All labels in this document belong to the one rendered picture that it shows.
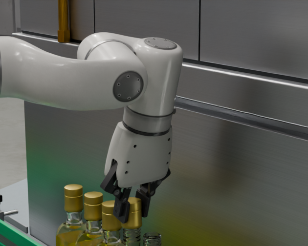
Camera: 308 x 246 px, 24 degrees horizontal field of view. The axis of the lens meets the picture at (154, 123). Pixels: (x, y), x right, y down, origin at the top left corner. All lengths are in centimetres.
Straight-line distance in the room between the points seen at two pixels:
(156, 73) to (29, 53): 19
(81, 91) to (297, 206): 36
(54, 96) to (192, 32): 36
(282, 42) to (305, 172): 20
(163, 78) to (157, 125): 8
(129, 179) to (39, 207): 71
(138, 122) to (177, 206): 26
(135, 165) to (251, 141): 18
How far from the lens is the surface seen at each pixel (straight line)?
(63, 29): 154
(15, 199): 253
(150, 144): 110
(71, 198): 131
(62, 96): 95
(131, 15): 136
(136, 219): 117
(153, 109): 106
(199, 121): 119
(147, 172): 113
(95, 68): 95
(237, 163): 114
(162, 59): 103
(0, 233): 174
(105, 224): 123
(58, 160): 167
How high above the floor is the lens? 158
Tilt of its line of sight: 13 degrees down
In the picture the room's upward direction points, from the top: straight up
